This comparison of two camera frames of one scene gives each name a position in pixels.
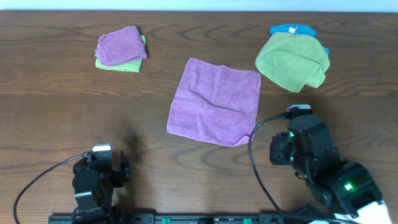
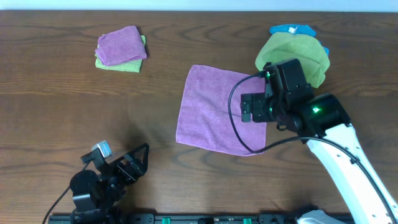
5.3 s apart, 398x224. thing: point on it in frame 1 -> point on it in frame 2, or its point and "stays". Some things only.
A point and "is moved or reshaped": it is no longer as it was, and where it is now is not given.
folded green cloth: [132, 66] stays
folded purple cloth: [121, 46] stays
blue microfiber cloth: [298, 29] stays
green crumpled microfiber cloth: [293, 61] stays
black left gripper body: [118, 175] -> [120, 176]
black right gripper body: [280, 150] -> [262, 108]
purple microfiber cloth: [215, 103] is moved or reshaped
